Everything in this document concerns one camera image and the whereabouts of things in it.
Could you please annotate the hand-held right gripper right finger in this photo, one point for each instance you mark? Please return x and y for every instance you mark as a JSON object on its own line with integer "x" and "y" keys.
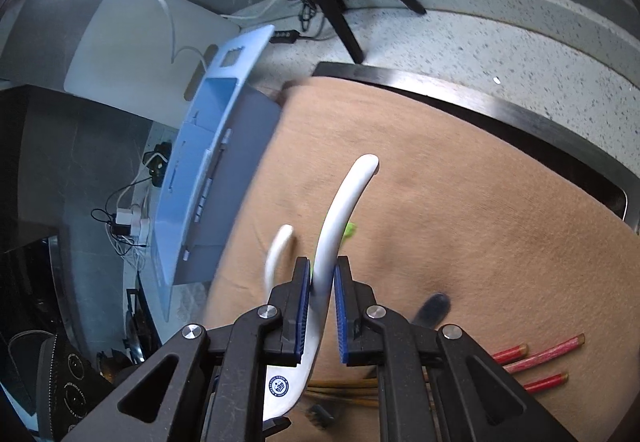
{"x": 342, "y": 317}

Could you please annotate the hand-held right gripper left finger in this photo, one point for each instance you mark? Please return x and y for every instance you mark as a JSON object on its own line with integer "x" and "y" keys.
{"x": 300, "y": 312}

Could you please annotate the white ceramic spoon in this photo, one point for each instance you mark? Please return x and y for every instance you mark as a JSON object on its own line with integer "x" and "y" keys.
{"x": 345, "y": 207}
{"x": 277, "y": 252}

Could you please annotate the green plastic spoon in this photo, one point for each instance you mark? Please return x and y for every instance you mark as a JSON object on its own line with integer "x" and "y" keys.
{"x": 350, "y": 229}

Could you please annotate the blue perforated plastic basket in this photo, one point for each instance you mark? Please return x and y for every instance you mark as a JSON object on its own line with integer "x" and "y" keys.
{"x": 175, "y": 222}

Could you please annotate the tan cloth mat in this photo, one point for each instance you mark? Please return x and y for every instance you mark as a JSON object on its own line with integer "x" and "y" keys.
{"x": 450, "y": 197}

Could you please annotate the green frog-shaped holder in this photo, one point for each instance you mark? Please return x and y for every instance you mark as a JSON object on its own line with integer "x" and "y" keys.
{"x": 157, "y": 164}

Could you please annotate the white power strip with plugs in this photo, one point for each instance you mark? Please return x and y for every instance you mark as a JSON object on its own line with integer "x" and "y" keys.
{"x": 112, "y": 194}

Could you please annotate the black induction cooker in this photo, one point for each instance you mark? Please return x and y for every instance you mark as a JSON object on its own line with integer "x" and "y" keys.
{"x": 65, "y": 382}

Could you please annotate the white plastic cutting board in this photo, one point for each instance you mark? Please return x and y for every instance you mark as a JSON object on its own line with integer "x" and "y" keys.
{"x": 130, "y": 57}

